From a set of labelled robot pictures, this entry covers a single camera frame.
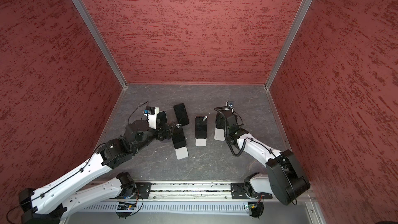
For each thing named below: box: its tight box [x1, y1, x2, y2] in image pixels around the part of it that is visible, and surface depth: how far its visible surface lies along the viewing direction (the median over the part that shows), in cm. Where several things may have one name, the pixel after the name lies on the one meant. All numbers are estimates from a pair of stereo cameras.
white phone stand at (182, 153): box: [174, 146, 189, 160], surface depth 87 cm
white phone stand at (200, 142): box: [194, 137, 207, 147], surface depth 91 cm
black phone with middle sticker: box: [194, 115, 208, 139], surface depth 87 cm
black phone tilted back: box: [173, 102, 190, 126], surface depth 95 cm
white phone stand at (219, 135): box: [214, 128, 226, 142], surface depth 95 cm
